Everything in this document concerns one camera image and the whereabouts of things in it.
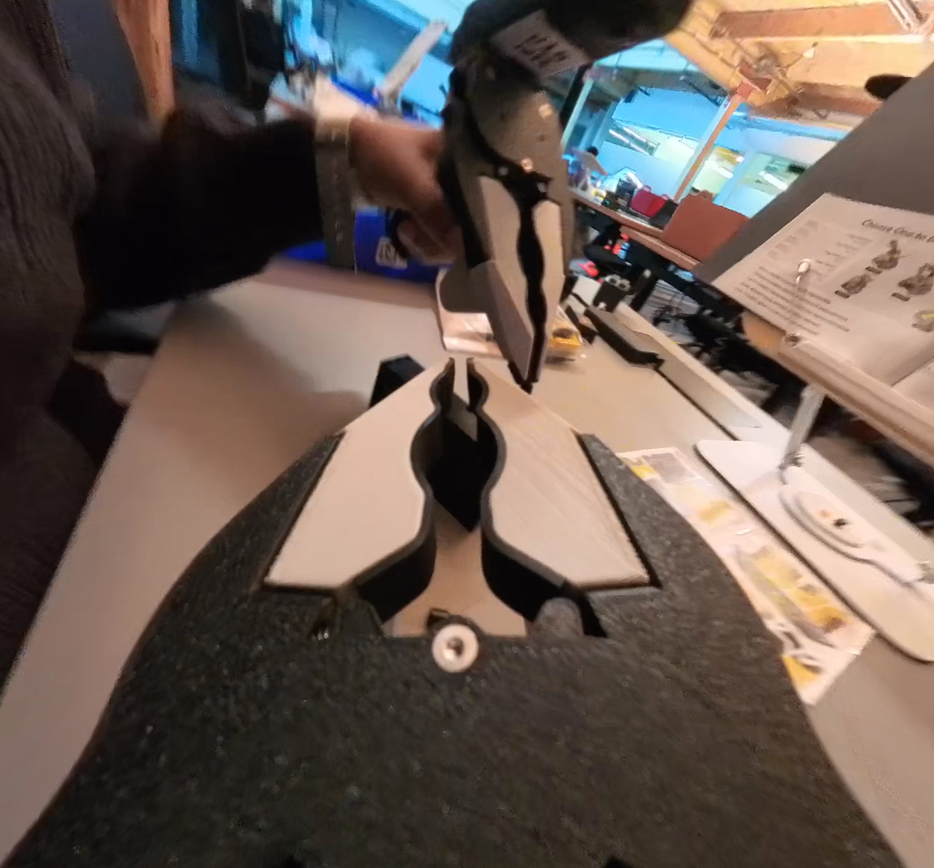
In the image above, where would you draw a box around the white metal bracket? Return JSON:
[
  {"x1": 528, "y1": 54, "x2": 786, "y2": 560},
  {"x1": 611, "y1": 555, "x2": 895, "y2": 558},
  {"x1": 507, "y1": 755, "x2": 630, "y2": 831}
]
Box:
[{"x1": 449, "y1": 357, "x2": 480, "y2": 443}]

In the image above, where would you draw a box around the long black bar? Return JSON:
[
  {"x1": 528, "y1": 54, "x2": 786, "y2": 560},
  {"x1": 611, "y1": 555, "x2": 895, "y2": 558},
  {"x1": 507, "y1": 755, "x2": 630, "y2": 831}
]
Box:
[{"x1": 565, "y1": 299, "x2": 665, "y2": 369}]

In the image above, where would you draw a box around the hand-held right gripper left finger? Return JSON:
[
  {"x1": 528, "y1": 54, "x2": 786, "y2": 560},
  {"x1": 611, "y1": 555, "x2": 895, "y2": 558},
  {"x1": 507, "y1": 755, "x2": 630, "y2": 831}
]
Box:
[{"x1": 263, "y1": 357, "x2": 455, "y2": 622}]

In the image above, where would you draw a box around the black office chair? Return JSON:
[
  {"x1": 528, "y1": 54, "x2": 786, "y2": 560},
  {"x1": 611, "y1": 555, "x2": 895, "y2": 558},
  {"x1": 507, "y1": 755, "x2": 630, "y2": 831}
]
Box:
[{"x1": 29, "y1": 0, "x2": 147, "y2": 117}]

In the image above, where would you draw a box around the person's left forearm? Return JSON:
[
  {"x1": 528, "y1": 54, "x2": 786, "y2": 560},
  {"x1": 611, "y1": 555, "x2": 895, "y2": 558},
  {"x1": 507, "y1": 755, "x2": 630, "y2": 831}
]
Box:
[{"x1": 73, "y1": 105, "x2": 322, "y2": 314}]

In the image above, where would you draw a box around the wooden work table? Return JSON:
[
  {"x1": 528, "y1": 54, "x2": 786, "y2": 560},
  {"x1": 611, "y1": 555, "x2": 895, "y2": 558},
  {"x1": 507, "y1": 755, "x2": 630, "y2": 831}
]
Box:
[{"x1": 569, "y1": 189, "x2": 701, "y2": 271}]

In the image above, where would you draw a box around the white stand base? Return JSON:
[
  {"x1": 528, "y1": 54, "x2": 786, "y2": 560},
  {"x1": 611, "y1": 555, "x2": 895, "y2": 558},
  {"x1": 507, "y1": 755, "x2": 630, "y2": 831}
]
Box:
[{"x1": 693, "y1": 437, "x2": 934, "y2": 665}]

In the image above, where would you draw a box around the blue plastic bin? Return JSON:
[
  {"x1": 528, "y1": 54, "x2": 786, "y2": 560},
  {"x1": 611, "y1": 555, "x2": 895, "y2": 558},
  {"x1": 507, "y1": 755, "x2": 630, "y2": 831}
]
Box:
[{"x1": 285, "y1": 204, "x2": 446, "y2": 285}]

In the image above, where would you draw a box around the black plastic block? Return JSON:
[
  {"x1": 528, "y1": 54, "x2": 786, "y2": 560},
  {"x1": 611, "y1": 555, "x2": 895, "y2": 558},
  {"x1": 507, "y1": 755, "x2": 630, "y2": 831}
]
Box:
[{"x1": 371, "y1": 356, "x2": 424, "y2": 405}]

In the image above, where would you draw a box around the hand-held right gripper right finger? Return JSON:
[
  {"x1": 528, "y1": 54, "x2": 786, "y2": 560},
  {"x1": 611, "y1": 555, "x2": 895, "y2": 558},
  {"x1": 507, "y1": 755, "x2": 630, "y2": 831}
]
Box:
[{"x1": 466, "y1": 363, "x2": 652, "y2": 622}]

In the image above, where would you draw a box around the person's dark sweater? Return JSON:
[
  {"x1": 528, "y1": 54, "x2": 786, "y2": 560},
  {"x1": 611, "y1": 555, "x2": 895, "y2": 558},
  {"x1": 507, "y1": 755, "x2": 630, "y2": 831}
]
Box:
[{"x1": 0, "y1": 0, "x2": 176, "y2": 679}]

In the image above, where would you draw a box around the person's left hand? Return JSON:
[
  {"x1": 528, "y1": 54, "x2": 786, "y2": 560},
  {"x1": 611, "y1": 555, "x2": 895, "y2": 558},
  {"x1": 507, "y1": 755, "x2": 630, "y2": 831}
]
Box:
[{"x1": 349, "y1": 120, "x2": 464, "y2": 265}]

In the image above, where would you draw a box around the grey document stand panel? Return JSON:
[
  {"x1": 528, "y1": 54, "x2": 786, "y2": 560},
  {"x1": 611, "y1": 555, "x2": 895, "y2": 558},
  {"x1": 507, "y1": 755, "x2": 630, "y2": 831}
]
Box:
[{"x1": 693, "y1": 76, "x2": 934, "y2": 281}]

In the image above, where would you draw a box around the printed instruction sheet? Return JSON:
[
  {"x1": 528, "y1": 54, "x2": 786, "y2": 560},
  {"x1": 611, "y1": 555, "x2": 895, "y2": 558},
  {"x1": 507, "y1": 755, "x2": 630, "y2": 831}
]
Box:
[{"x1": 711, "y1": 193, "x2": 934, "y2": 387}]

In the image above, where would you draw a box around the wooden pillar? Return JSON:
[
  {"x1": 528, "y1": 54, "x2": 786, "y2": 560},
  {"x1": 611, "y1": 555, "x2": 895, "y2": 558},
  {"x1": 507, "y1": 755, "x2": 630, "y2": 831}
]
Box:
[{"x1": 88, "y1": 0, "x2": 176, "y2": 121}]

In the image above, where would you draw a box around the cardboard sign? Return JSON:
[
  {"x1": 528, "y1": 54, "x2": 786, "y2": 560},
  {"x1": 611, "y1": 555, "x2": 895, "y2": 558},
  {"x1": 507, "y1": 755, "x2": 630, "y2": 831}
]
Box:
[{"x1": 379, "y1": 20, "x2": 449, "y2": 110}]

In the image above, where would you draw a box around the silver wrist watch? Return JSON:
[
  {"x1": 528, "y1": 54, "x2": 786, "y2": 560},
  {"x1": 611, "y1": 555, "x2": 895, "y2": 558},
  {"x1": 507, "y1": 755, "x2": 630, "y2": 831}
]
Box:
[{"x1": 312, "y1": 90, "x2": 360, "y2": 267}]

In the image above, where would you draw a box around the yellow printed leaflet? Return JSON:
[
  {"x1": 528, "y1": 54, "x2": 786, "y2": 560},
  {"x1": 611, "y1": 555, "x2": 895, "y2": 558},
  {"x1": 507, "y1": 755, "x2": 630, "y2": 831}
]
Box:
[{"x1": 616, "y1": 447, "x2": 877, "y2": 705}]

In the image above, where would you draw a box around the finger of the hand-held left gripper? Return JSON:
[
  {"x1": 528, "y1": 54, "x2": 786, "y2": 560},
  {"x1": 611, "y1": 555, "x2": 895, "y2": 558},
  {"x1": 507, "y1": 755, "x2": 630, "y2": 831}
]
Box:
[
  {"x1": 527, "y1": 193, "x2": 576, "y2": 303},
  {"x1": 440, "y1": 169, "x2": 546, "y2": 392}
]

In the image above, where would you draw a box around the brown cardboard box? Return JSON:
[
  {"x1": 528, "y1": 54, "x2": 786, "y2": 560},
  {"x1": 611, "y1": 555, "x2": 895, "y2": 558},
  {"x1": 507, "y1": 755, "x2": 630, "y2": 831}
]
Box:
[{"x1": 660, "y1": 193, "x2": 749, "y2": 263}]

